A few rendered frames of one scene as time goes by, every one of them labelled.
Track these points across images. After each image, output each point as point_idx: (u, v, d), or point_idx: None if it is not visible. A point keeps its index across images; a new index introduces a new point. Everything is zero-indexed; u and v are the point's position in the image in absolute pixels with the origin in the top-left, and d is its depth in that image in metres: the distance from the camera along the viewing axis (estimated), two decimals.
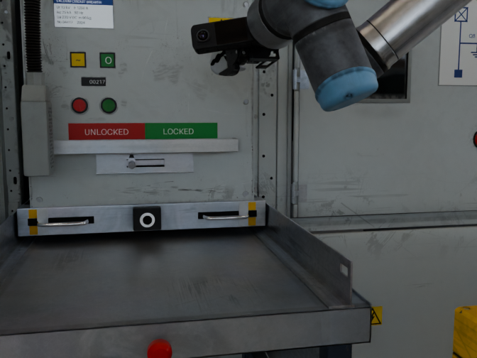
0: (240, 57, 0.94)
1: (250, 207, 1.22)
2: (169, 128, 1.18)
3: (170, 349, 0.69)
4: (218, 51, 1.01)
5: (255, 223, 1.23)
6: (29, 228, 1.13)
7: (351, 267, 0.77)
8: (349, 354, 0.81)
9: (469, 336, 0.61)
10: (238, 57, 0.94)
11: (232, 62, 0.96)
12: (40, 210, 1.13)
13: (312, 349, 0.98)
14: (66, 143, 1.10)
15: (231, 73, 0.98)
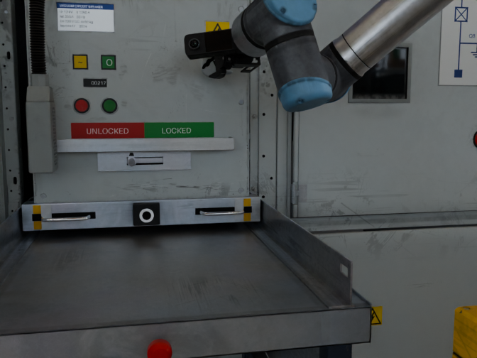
0: (226, 62, 1.09)
1: (245, 204, 1.27)
2: (167, 128, 1.23)
3: (170, 349, 0.69)
4: (209, 57, 1.17)
5: (250, 219, 1.28)
6: (33, 223, 1.18)
7: (351, 267, 0.77)
8: (349, 354, 0.81)
9: (469, 336, 0.61)
10: (225, 63, 1.10)
11: (219, 67, 1.11)
12: (43, 206, 1.18)
13: (312, 349, 0.98)
14: (69, 141, 1.15)
15: (218, 76, 1.13)
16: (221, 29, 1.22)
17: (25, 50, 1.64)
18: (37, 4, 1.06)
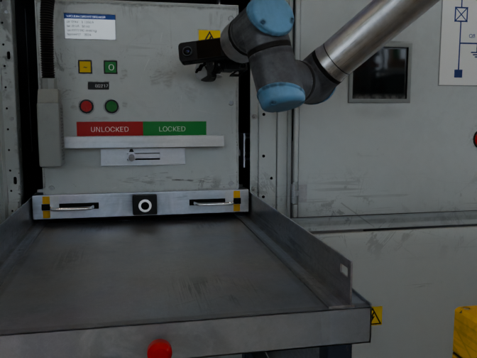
0: (216, 67, 1.22)
1: (235, 195, 1.40)
2: (164, 126, 1.35)
3: (170, 349, 0.69)
4: None
5: (239, 209, 1.41)
6: (42, 212, 1.31)
7: (351, 267, 0.77)
8: (349, 354, 0.81)
9: (469, 336, 0.61)
10: (215, 68, 1.22)
11: (210, 72, 1.24)
12: (52, 197, 1.31)
13: (312, 349, 0.98)
14: (74, 138, 1.28)
15: (210, 79, 1.26)
16: (212, 37, 1.35)
17: (25, 50, 1.64)
18: (47, 15, 1.18)
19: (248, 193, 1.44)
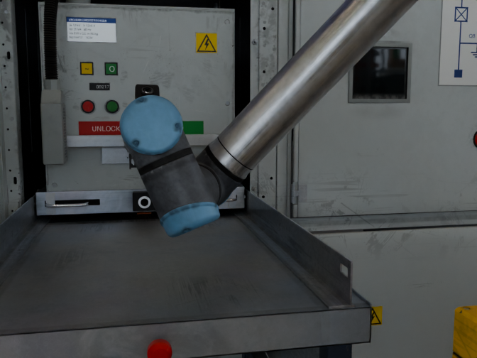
0: None
1: None
2: None
3: (170, 349, 0.69)
4: None
5: None
6: None
7: (351, 267, 0.77)
8: (349, 354, 0.81)
9: (469, 336, 0.61)
10: None
11: None
12: (47, 194, 1.36)
13: (312, 349, 0.98)
14: (77, 137, 1.33)
15: None
16: (209, 40, 1.40)
17: (25, 50, 1.64)
18: (50, 20, 1.23)
19: (248, 193, 1.44)
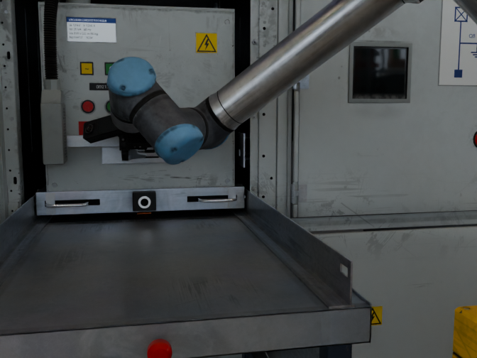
0: (121, 143, 1.21)
1: None
2: None
3: (170, 349, 0.69)
4: None
5: None
6: None
7: (351, 267, 0.77)
8: (349, 354, 0.81)
9: (469, 336, 0.61)
10: (121, 143, 1.22)
11: (119, 148, 1.23)
12: (47, 194, 1.36)
13: (312, 349, 0.98)
14: (77, 137, 1.33)
15: (123, 157, 1.25)
16: (209, 40, 1.40)
17: (25, 50, 1.64)
18: (50, 20, 1.23)
19: (248, 193, 1.44)
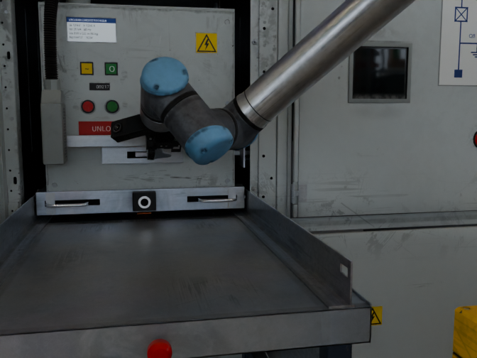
0: (148, 142, 1.22)
1: None
2: None
3: (170, 349, 0.69)
4: None
5: None
6: None
7: (351, 267, 0.77)
8: (349, 354, 0.81)
9: (469, 336, 0.61)
10: (147, 143, 1.23)
11: (146, 148, 1.24)
12: (47, 194, 1.36)
13: (312, 349, 0.98)
14: (77, 137, 1.33)
15: (149, 156, 1.26)
16: (209, 40, 1.40)
17: (25, 50, 1.64)
18: (50, 20, 1.23)
19: (248, 193, 1.44)
